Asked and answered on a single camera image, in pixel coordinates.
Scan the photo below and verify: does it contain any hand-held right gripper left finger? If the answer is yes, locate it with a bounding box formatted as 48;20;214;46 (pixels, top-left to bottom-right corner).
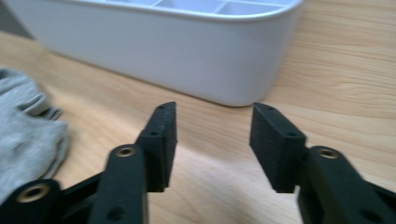
88;101;178;224

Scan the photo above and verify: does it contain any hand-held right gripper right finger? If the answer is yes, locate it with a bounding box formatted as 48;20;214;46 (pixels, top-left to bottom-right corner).
249;102;396;224

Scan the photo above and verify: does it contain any grey sock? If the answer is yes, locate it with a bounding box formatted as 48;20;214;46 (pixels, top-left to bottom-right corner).
0;67;70;206

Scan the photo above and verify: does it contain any white divided storage box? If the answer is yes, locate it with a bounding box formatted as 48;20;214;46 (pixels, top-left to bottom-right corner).
3;0;306;107

